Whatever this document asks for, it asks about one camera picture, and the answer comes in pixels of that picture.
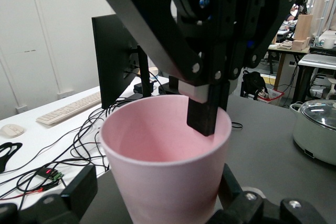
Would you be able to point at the small wooden block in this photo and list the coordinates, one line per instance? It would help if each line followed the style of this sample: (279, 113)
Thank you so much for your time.
(300, 45)

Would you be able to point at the black monitor stand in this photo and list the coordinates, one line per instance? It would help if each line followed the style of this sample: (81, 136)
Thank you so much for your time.
(143, 74)

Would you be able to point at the pale green cooking pot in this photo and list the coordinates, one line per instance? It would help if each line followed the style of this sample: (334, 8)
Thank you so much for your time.
(312, 145)

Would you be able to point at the black computer monitor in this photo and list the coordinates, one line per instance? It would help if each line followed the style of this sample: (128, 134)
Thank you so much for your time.
(113, 61)

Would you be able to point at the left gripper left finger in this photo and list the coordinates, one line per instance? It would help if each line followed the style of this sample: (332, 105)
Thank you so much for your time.
(52, 211)

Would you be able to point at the white mug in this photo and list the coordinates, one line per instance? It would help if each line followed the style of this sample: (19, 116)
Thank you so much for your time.
(328, 43)

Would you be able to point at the beige keyboard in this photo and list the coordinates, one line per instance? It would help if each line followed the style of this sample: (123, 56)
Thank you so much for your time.
(68, 110)

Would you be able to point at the beige curtain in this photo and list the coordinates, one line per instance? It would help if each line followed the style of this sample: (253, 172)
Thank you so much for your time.
(324, 1)

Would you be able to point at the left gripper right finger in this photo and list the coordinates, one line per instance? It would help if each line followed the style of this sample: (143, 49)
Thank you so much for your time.
(262, 213)

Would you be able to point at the circuit board red LED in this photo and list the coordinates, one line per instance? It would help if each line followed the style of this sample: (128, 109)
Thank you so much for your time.
(51, 173)

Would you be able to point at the dark grey table cloth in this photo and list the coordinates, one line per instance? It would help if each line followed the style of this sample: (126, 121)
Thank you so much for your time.
(262, 155)

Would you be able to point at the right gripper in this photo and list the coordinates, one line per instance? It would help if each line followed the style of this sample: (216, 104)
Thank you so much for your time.
(223, 11)

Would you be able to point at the grey top black desk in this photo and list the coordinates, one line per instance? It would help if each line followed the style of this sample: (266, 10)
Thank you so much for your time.
(317, 61)

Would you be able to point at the white desk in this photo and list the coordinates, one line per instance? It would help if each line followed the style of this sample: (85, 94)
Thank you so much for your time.
(39, 142)

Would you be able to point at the tall wooden box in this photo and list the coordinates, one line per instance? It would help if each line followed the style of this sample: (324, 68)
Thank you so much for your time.
(304, 27)

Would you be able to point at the beige computer mouse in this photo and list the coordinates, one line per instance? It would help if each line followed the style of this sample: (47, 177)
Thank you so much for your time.
(11, 130)

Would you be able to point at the glass lid beige knob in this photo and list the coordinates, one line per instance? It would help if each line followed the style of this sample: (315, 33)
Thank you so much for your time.
(320, 115)

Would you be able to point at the black backpack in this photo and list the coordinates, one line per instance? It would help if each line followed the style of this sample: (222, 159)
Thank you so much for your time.
(253, 82)

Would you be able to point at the pink plastic cup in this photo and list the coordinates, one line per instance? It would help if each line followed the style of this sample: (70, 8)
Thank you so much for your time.
(162, 171)

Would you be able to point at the wooden leg table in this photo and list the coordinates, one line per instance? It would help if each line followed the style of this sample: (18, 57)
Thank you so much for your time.
(282, 64)

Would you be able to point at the red plastic basket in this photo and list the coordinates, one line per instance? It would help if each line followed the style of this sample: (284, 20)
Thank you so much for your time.
(274, 96)

